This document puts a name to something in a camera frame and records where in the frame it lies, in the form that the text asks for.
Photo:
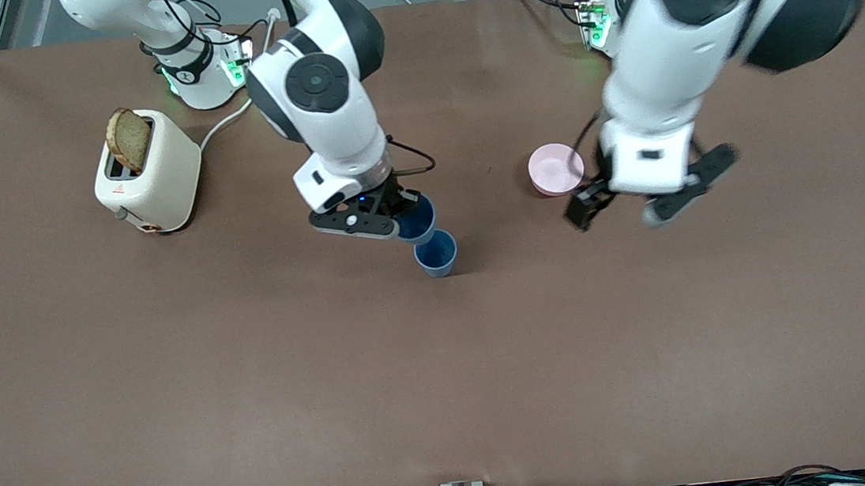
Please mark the blue plastic cup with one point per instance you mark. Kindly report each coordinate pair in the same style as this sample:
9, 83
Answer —
436, 257
419, 224

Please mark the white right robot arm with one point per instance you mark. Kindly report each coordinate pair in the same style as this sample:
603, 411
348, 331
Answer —
322, 87

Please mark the pink bowl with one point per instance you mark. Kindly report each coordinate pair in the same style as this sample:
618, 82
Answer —
553, 172

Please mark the cream toaster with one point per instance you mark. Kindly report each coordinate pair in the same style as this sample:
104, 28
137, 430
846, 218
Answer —
164, 173

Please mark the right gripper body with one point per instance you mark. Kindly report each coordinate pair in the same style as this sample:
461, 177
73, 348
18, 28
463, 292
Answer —
390, 196

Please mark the brown bread slice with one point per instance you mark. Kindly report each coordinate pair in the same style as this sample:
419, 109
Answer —
130, 139

